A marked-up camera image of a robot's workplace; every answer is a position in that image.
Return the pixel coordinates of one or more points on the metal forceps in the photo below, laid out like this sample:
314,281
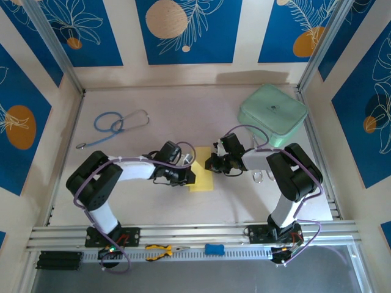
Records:
258,177

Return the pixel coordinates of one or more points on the aluminium frame post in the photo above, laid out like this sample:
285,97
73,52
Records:
58,52
320,45

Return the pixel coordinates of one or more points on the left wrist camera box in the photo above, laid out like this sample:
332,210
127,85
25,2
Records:
188,158

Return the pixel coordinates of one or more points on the mint green zip case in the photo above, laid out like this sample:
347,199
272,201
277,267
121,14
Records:
272,103

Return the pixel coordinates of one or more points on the blue bone-shaped block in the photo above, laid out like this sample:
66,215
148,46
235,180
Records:
214,249

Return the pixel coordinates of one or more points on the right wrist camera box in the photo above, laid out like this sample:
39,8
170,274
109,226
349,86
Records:
218,148

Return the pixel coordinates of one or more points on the black stacked bars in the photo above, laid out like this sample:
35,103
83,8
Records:
59,260

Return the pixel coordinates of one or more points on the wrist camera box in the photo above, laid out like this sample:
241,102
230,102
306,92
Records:
188,158
218,148

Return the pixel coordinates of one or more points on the aluminium mounting rail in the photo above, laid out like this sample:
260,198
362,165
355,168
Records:
189,233

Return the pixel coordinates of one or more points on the small black controller board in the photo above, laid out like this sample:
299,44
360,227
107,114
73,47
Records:
110,251
287,252

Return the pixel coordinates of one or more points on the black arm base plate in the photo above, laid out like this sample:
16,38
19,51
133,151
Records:
131,236
256,233

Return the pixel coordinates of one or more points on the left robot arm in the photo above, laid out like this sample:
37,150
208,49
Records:
100,198

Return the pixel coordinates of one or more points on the blue stethoscope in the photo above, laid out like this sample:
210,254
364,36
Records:
81,146

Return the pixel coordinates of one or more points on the yellow black pliers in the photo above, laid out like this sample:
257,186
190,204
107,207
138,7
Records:
168,251

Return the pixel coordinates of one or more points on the yellow cloth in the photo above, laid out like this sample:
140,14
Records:
203,183

